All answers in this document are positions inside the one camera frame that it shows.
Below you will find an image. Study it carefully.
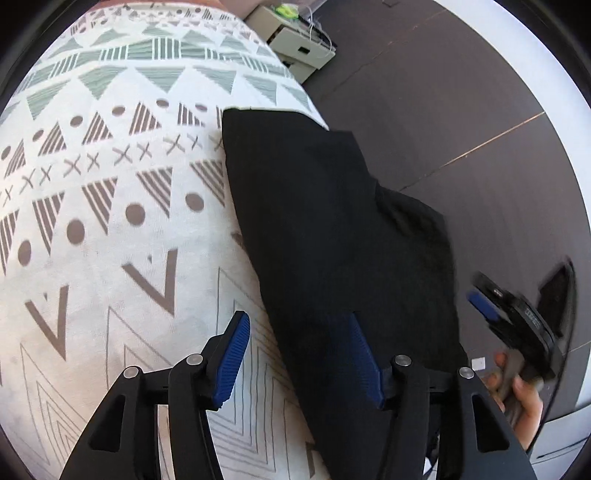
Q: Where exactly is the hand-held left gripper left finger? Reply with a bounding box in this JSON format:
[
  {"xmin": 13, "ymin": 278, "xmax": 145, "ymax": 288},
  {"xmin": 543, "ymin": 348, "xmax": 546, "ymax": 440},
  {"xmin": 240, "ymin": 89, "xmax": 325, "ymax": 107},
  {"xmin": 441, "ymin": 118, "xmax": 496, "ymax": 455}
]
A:
[{"xmin": 60, "ymin": 310, "xmax": 252, "ymax": 480}]

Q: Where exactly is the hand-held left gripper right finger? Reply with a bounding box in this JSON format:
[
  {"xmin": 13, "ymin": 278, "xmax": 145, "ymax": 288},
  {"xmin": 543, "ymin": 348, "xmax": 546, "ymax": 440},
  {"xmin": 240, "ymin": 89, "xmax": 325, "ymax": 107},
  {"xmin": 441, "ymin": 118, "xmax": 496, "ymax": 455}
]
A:
[{"xmin": 348, "ymin": 314, "xmax": 539, "ymax": 480}]

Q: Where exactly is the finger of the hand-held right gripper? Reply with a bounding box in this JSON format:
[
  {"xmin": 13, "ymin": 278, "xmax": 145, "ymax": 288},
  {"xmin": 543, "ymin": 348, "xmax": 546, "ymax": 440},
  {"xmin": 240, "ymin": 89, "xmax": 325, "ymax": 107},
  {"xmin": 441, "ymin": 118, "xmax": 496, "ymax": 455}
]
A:
[{"xmin": 468, "ymin": 291, "xmax": 500, "ymax": 322}]

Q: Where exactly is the black garment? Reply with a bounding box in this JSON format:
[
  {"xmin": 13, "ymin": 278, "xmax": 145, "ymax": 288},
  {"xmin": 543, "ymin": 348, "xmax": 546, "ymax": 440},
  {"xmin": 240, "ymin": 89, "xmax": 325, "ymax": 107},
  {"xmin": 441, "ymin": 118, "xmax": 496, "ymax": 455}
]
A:
[{"xmin": 222, "ymin": 107, "xmax": 469, "ymax": 480}]

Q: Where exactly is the person's right hand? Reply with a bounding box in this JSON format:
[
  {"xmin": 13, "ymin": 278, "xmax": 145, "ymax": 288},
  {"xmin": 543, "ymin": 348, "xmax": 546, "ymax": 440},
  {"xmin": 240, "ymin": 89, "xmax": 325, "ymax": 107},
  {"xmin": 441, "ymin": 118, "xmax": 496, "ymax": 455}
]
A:
[{"xmin": 480, "ymin": 353, "xmax": 546, "ymax": 450}]

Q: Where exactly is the patterned bed blanket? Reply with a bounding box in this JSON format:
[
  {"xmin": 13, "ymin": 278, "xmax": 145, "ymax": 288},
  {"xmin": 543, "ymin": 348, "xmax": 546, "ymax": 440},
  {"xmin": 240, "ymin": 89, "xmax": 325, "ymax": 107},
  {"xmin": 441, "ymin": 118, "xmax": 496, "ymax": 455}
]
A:
[{"xmin": 0, "ymin": 0, "xmax": 331, "ymax": 480}]

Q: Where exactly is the cream nightstand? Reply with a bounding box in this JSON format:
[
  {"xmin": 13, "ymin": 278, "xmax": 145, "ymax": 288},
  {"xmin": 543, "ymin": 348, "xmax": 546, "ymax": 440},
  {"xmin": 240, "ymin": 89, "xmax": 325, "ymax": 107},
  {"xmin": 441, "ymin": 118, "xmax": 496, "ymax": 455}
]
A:
[{"xmin": 245, "ymin": 0, "xmax": 338, "ymax": 84}]

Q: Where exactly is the white cable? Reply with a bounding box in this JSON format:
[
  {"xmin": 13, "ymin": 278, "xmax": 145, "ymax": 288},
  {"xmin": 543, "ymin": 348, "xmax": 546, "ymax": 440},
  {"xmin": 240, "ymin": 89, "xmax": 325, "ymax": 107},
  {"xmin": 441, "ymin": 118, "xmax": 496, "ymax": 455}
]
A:
[{"xmin": 307, "ymin": 16, "xmax": 334, "ymax": 49}]

